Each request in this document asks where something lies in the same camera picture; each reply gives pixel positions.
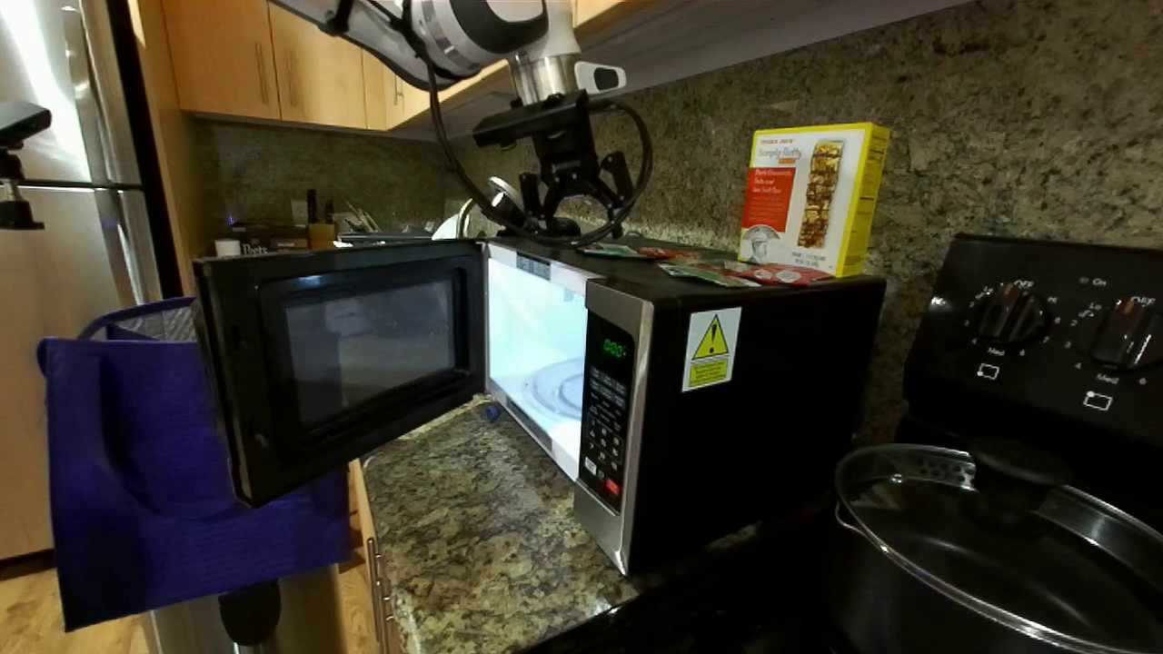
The white cup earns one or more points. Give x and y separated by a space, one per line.
227 248

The black stand knob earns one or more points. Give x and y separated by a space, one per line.
247 612

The black stove knob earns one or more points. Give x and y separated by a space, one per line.
1124 334
1008 314

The green white sachet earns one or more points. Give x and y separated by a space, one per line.
619 251
710 274

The small blue cap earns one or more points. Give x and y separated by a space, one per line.
487 411

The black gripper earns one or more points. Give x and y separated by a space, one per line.
570 150

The red white-edged sachet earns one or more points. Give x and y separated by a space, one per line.
656 257

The yellow food box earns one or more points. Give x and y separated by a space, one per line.
812 200

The blue fabric bag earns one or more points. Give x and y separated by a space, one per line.
147 483

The black microwave oven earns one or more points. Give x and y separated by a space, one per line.
364 350
775 438

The black cooking pot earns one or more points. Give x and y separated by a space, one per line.
872 592

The wooden wall cabinets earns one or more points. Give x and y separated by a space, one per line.
240 59

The yellow warning sticker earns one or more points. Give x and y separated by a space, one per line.
710 350

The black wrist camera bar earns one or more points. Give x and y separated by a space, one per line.
533 120

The black stove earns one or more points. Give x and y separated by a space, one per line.
1042 388

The stainless steel fridge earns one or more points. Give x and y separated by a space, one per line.
58 365

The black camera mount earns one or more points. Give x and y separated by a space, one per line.
18 127

